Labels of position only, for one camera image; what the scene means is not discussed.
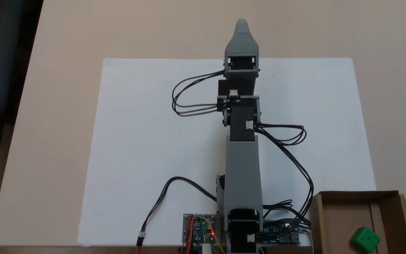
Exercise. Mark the white paper sheet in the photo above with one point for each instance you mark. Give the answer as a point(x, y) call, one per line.
point(136, 158)

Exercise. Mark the green dice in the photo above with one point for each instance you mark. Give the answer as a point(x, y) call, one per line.
point(365, 240)

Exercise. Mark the circuit board with red LED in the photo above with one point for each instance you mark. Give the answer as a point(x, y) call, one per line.
point(199, 229)

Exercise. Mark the blue circuit board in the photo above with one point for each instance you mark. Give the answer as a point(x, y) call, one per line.
point(280, 238)

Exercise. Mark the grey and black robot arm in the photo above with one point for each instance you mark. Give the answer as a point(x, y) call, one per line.
point(241, 169)

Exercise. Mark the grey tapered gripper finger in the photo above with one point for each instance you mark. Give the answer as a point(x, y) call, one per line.
point(241, 42)

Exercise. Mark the brown cardboard box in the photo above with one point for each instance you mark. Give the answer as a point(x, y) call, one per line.
point(337, 218)

